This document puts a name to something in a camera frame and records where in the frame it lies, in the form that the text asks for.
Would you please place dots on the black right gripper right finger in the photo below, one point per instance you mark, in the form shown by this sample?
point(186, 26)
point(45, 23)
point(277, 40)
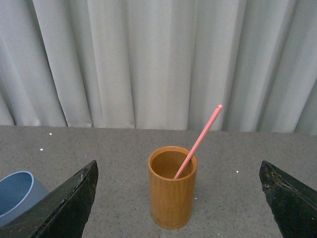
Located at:
point(293, 204)

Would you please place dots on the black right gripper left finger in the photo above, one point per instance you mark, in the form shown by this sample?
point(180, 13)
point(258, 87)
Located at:
point(63, 213)

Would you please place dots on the blue plastic cup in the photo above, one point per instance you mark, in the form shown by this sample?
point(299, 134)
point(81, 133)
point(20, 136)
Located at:
point(19, 192)

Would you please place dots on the pink chopstick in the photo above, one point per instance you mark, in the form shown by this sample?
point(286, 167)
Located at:
point(196, 145)

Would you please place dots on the bamboo chopstick holder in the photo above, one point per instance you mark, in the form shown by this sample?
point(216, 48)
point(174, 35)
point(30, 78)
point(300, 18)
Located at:
point(171, 200)

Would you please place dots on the white curtain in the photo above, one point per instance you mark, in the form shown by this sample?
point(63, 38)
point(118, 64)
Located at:
point(159, 64)

